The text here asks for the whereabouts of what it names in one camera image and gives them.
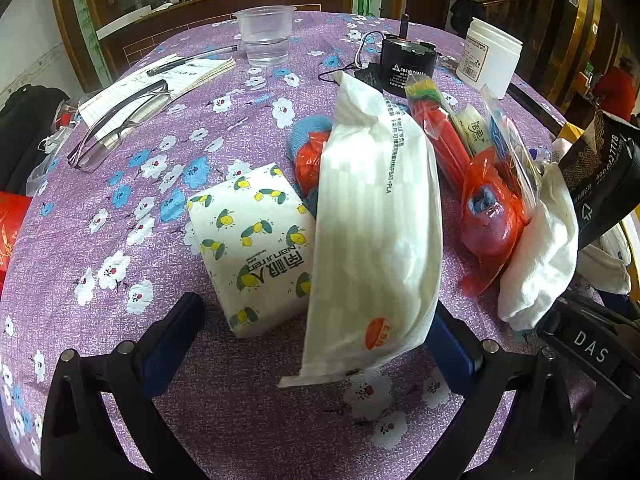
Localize white cloth towel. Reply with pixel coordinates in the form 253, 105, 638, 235
497, 162, 578, 332

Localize black snack packet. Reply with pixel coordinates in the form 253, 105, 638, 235
559, 110, 640, 249

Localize red bag with blue cloth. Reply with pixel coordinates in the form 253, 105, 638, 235
460, 148, 528, 298

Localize long white plastic packet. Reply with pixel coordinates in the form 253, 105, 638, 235
279, 72, 442, 388

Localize lemon print tissue pack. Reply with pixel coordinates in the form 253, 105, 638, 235
188, 164, 314, 338

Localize colourful sponge pack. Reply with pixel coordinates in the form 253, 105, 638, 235
405, 73, 471, 196

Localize blue cloth red bag bundle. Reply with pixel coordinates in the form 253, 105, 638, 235
286, 115, 332, 217

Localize eyeglasses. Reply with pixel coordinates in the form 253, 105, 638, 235
67, 79, 171, 174

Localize white plastic jar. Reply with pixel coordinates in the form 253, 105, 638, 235
456, 18, 523, 99

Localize purple floral tablecloth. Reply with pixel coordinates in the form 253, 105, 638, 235
0, 11, 601, 480

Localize black bag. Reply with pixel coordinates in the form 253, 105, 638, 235
0, 84, 68, 195

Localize white notebook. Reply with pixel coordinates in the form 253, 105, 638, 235
79, 54, 236, 127

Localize black round device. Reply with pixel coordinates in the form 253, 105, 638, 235
354, 14, 439, 98

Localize black pen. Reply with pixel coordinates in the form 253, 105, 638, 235
146, 44, 238, 77

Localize clear plastic cup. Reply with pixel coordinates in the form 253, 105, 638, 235
233, 6, 296, 67

